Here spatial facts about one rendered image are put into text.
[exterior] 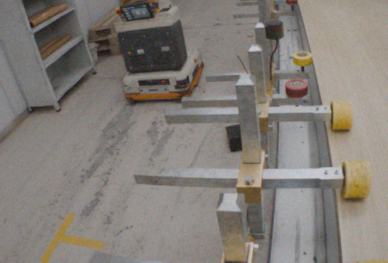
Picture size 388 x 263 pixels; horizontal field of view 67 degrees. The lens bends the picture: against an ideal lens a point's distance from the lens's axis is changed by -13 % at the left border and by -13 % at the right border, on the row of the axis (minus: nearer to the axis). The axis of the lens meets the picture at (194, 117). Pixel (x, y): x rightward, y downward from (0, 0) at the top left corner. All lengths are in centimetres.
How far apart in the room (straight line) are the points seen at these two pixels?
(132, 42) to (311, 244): 238
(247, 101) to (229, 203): 24
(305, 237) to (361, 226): 35
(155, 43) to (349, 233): 246
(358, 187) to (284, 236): 39
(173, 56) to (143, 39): 30
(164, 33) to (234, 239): 243
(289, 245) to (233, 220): 55
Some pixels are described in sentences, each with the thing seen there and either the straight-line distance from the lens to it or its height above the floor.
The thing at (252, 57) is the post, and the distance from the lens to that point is 87.
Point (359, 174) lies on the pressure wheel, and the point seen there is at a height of 97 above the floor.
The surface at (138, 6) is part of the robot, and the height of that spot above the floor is 92.
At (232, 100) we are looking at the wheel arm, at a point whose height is 86.
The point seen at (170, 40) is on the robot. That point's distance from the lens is 283.
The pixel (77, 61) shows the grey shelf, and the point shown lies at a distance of 429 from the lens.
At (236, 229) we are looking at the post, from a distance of 49.
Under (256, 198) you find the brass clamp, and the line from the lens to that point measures 69.
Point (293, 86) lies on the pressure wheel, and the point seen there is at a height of 91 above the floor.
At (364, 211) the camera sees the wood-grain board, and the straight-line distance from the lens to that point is 73.
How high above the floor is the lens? 144
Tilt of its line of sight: 32 degrees down
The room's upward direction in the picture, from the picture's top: 11 degrees counter-clockwise
